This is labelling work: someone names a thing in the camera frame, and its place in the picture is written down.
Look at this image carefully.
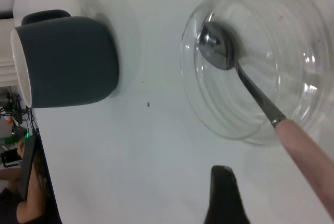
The dark grey ceramic cup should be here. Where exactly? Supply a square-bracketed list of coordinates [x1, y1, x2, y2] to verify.
[10, 9, 121, 109]

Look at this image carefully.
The metal spoon with pink handle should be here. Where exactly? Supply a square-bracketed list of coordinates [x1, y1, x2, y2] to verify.
[197, 21, 334, 222]

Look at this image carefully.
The clear glass bowl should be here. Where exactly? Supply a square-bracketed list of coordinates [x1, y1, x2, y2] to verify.
[180, 0, 333, 146]

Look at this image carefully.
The black flat panel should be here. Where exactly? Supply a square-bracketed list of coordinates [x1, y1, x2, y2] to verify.
[17, 127, 40, 201]

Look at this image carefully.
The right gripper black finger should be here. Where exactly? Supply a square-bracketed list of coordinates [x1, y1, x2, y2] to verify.
[203, 165, 250, 224]

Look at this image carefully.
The person forearm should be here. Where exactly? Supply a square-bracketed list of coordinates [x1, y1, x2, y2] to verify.
[16, 153, 54, 224]

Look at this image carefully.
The black cable bundle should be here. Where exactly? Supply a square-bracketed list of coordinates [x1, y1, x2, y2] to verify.
[0, 88, 36, 132]

